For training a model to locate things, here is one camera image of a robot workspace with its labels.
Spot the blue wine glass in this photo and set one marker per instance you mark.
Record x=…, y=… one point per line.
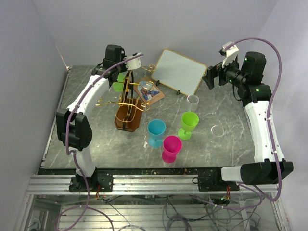
x=156, y=129

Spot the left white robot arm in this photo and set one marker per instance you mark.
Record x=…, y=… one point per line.
x=73, y=127

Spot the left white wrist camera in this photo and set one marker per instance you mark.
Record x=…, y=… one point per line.
x=133, y=62

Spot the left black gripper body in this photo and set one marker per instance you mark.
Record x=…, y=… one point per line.
x=122, y=68

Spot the clear wine glass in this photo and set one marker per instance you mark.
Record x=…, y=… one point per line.
x=192, y=102
x=217, y=131

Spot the pink wine glass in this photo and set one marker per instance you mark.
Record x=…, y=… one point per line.
x=172, y=145

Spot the green wine glass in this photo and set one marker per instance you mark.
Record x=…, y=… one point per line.
x=189, y=121
x=118, y=86

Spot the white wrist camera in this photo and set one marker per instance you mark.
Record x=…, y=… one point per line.
x=133, y=62
x=230, y=52

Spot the gold framed whiteboard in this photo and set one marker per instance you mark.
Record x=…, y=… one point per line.
x=179, y=72

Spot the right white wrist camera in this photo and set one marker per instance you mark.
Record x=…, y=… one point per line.
x=230, y=52

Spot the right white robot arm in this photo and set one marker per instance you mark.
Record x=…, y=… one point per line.
x=269, y=166

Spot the small illustrated book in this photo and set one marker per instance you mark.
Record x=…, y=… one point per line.
x=147, y=90

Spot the gold wine glass rack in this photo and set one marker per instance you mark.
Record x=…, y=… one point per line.
x=130, y=109

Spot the aluminium rail frame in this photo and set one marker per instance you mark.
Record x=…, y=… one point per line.
x=175, y=199

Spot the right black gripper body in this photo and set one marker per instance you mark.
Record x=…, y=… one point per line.
x=230, y=73

